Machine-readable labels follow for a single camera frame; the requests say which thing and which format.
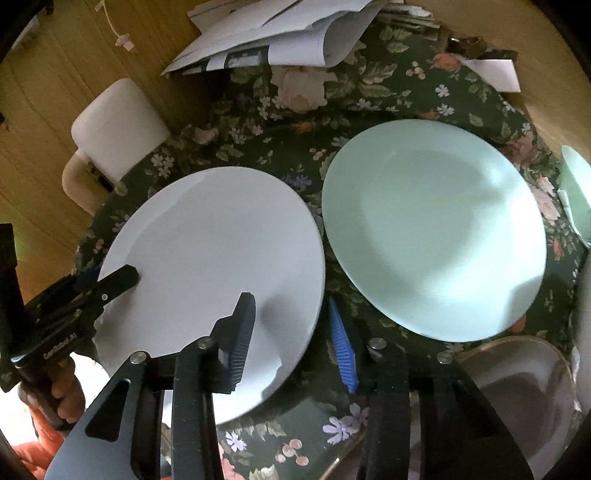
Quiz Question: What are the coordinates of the mint green bowl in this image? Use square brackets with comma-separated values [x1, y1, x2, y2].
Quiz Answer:
[556, 144, 591, 247]

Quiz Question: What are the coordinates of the white cable with connector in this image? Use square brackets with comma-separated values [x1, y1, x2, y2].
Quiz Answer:
[95, 0, 134, 51]

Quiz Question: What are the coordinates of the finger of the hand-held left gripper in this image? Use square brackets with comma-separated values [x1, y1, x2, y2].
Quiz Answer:
[25, 272, 100, 319]
[78, 265, 140, 319]

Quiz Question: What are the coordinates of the dark floral tablecloth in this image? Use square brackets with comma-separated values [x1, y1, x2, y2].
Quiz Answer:
[74, 23, 587, 480]

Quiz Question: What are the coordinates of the person's left forearm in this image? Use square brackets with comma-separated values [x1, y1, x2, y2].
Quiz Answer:
[11, 411, 65, 480]

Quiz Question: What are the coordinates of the pile of white papers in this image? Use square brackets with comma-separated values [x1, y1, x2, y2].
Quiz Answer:
[161, 0, 398, 75]

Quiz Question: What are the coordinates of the stack of magazines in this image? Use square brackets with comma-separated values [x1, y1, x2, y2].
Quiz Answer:
[381, 0, 446, 29]

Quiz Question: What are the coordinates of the white gold-rimmed bowl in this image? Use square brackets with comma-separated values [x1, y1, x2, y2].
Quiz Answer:
[406, 336, 578, 480]

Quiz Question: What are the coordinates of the dark brown object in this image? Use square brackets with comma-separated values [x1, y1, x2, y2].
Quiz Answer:
[449, 36, 485, 60]

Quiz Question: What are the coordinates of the white box with black top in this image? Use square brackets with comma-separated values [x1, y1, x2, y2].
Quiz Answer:
[471, 50, 522, 93]

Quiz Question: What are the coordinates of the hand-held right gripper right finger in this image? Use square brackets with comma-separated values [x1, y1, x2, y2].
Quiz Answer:
[328, 298, 535, 480]

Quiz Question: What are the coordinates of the person's left hand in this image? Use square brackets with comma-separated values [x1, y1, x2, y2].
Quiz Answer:
[48, 357, 88, 424]

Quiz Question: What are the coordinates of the white plate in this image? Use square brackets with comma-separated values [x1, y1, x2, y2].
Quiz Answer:
[95, 167, 326, 425]

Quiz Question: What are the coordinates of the mint green plate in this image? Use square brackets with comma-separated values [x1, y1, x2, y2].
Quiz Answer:
[322, 119, 548, 343]

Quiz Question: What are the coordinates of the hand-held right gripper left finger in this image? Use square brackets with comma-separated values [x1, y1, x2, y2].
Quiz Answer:
[45, 292, 257, 480]

